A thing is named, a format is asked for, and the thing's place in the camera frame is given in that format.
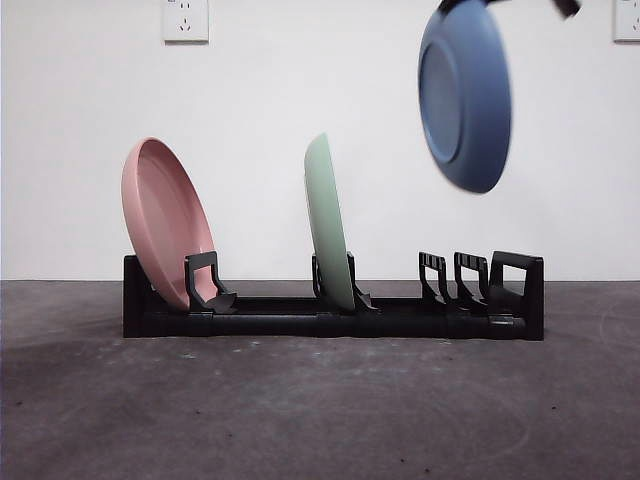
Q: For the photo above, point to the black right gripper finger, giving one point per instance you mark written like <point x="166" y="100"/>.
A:
<point x="444" y="3"/>
<point x="490" y="2"/>

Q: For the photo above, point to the blue plate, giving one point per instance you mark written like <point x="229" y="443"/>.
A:
<point x="475" y="100"/>

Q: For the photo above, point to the pale green plate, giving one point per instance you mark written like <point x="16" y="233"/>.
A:
<point x="327" y="220"/>

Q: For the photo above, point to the pink plate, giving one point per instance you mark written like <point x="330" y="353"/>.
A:
<point x="165" y="220"/>

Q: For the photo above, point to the black plastic plate rack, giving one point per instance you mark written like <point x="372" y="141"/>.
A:
<point x="280" y="320"/>

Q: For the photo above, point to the white wall socket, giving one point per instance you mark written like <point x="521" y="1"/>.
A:
<point x="186" y="22"/>
<point x="628" y="20"/>

